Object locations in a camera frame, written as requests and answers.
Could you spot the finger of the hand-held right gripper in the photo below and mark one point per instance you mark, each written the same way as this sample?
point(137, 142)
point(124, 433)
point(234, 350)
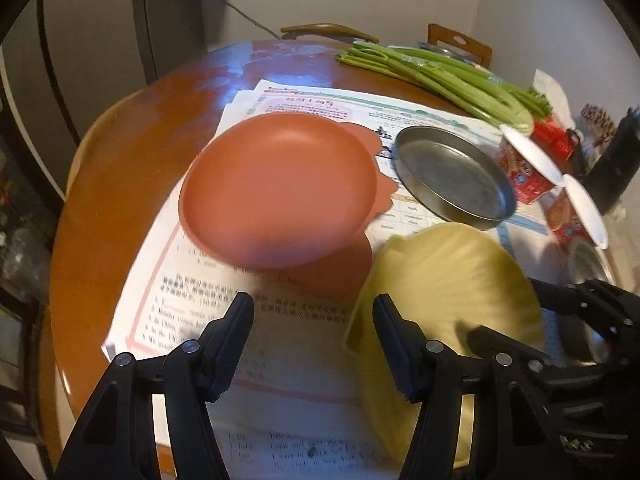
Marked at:
point(500, 342)
point(600, 305)

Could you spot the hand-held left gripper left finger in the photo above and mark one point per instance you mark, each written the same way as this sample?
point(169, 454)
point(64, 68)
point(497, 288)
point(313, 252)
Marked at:
point(235, 350)

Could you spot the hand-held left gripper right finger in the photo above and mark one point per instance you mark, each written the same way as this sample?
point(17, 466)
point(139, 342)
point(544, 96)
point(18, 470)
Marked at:
point(392, 345)

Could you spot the pale yellow bowl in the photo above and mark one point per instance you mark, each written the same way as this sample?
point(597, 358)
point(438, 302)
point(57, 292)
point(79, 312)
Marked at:
point(450, 280)

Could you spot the white foam bowl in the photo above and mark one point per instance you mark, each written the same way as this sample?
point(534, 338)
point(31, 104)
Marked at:
point(530, 160)
point(585, 210)

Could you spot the metal bowl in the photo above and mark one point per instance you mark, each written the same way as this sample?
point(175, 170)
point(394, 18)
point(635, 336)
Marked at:
point(587, 265)

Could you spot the printed worksheet paper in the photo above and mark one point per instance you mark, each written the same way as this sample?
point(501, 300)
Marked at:
point(200, 310)
point(450, 116)

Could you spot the black insulated bottle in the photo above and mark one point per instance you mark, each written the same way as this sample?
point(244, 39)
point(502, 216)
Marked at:
point(615, 170)

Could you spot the round metal pan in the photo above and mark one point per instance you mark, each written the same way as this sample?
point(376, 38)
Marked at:
point(450, 175)

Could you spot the red tissue box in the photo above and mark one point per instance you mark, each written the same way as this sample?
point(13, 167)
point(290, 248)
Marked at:
point(552, 135)

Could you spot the white tissue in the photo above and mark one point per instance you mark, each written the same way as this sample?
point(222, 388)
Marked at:
point(550, 90)

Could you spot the dark cluttered shelf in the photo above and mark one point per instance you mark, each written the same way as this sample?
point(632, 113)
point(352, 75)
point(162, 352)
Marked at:
point(25, 260)

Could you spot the celery bunch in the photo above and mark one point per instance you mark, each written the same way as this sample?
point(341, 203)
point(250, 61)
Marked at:
point(450, 77)

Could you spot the shallow metal dish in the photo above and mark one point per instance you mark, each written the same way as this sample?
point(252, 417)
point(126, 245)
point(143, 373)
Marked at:
point(452, 52)

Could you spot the wooden chair with cutout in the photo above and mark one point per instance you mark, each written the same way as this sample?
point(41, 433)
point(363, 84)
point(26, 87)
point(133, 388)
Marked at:
point(460, 40)

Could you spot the grey refrigerator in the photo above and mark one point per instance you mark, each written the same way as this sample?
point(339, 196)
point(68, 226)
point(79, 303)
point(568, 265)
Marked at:
point(100, 60)

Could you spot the curved wooden chair back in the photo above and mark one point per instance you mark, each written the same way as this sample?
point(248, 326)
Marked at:
point(325, 30)

